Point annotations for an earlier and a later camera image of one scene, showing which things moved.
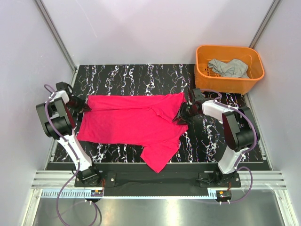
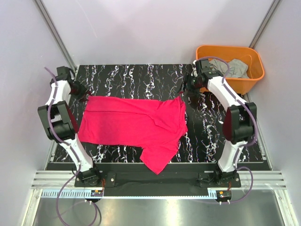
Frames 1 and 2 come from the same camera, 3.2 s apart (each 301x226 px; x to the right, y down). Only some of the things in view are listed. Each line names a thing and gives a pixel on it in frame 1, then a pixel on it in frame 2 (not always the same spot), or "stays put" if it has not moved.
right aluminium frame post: [270, 12] stays put
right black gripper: [184, 106] -> [182, 89]
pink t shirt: [145, 120] stays put
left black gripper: [86, 108] -> [83, 90]
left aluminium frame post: [45, 12] stays put
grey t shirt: [233, 68] stays put
